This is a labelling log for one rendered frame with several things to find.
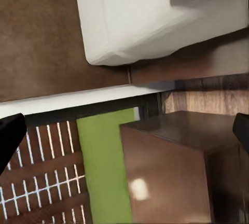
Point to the bed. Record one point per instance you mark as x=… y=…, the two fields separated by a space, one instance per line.
x=51 y=47

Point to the nightstand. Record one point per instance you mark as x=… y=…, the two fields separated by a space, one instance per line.
x=186 y=167

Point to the fixed window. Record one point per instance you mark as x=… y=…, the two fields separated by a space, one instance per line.
x=69 y=167

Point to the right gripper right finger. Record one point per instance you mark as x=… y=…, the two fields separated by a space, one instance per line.
x=241 y=130

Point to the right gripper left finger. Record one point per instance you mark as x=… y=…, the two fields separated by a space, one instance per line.
x=12 y=131

